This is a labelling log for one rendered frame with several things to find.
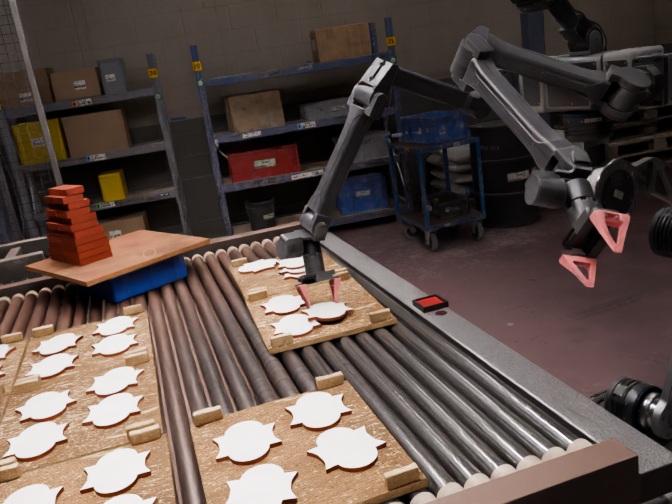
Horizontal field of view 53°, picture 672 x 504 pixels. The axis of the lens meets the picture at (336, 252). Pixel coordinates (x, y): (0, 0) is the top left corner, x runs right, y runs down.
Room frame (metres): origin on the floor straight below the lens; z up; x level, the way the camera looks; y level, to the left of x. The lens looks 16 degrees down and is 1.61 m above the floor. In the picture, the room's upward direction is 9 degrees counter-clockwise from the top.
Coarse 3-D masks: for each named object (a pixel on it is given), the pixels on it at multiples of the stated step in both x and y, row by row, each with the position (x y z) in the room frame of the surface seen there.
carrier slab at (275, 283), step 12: (324, 264) 2.24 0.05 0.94; (336, 264) 2.22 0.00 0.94; (240, 276) 2.25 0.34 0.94; (252, 276) 2.23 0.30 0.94; (264, 276) 2.21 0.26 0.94; (276, 276) 2.18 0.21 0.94; (240, 288) 2.11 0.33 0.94; (252, 288) 2.09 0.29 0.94; (276, 288) 2.06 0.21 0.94; (288, 288) 2.04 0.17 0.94
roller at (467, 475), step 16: (352, 352) 1.53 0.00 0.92; (368, 368) 1.42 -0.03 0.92; (384, 384) 1.33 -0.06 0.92; (384, 400) 1.31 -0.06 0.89; (400, 400) 1.25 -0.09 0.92; (400, 416) 1.22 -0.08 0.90; (416, 416) 1.18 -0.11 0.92; (416, 432) 1.14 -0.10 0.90; (432, 432) 1.11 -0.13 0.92; (432, 448) 1.08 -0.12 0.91; (448, 448) 1.05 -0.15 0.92; (448, 464) 1.02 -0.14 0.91; (464, 464) 1.00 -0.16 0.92; (464, 480) 0.97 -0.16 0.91; (480, 480) 0.94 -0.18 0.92
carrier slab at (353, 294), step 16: (320, 288) 1.99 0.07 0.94; (352, 288) 1.94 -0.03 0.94; (256, 304) 1.93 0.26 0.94; (352, 304) 1.81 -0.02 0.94; (368, 304) 1.79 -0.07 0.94; (256, 320) 1.79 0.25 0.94; (272, 320) 1.78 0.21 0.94; (336, 320) 1.70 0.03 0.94; (352, 320) 1.69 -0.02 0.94; (368, 320) 1.67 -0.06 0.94; (384, 320) 1.65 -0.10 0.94; (272, 336) 1.66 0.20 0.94; (304, 336) 1.63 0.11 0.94; (320, 336) 1.61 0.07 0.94; (336, 336) 1.62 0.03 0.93; (272, 352) 1.58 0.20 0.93
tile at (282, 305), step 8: (280, 296) 1.94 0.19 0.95; (288, 296) 1.93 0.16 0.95; (296, 296) 1.92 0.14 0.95; (264, 304) 1.89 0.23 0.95; (272, 304) 1.88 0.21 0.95; (280, 304) 1.87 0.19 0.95; (288, 304) 1.86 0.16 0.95; (296, 304) 1.85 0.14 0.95; (304, 304) 1.85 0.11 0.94; (272, 312) 1.83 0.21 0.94; (280, 312) 1.80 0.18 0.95; (288, 312) 1.80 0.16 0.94
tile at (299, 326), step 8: (280, 320) 1.74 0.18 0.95; (288, 320) 1.73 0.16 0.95; (296, 320) 1.72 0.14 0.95; (304, 320) 1.71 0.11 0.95; (312, 320) 1.70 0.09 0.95; (280, 328) 1.68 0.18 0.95; (288, 328) 1.67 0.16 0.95; (296, 328) 1.66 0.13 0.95; (304, 328) 1.66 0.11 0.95; (312, 328) 1.66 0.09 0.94; (296, 336) 1.62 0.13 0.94
